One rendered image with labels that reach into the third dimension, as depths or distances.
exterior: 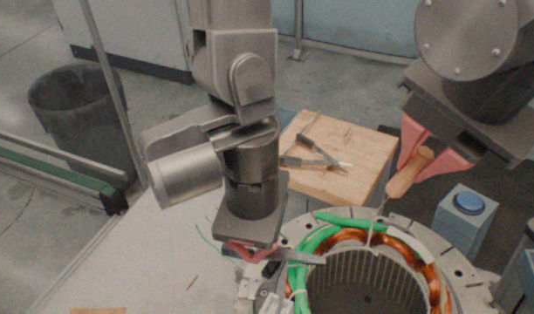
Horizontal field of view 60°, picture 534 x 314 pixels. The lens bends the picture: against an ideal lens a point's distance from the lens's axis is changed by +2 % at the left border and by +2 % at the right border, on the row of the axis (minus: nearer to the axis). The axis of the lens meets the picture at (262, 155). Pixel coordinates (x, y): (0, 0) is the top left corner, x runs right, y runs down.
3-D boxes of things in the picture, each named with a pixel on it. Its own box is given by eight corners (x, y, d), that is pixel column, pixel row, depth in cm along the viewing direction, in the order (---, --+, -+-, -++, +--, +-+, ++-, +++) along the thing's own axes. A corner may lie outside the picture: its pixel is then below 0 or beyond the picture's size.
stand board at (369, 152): (256, 175, 83) (255, 166, 81) (302, 118, 94) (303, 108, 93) (359, 215, 75) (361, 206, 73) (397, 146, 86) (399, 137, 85)
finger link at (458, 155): (420, 216, 39) (491, 149, 32) (355, 161, 41) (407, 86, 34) (453, 176, 43) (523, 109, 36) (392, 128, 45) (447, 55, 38)
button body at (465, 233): (444, 309, 90) (478, 228, 73) (412, 286, 94) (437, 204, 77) (462, 285, 93) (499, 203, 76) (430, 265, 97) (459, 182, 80)
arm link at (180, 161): (268, 49, 36) (230, 42, 44) (126, 90, 33) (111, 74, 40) (293, 180, 41) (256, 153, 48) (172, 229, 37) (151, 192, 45)
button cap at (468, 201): (475, 216, 74) (475, 212, 73) (451, 203, 76) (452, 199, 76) (486, 202, 76) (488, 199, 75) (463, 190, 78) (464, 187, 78)
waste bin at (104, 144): (56, 191, 228) (7, 99, 190) (106, 145, 253) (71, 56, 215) (115, 213, 215) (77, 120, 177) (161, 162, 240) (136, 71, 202)
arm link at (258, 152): (290, 126, 40) (262, 92, 44) (219, 151, 38) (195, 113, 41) (289, 179, 45) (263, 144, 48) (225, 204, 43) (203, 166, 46)
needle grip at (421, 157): (385, 195, 43) (417, 156, 39) (385, 182, 44) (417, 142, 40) (400, 201, 43) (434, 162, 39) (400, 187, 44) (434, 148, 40)
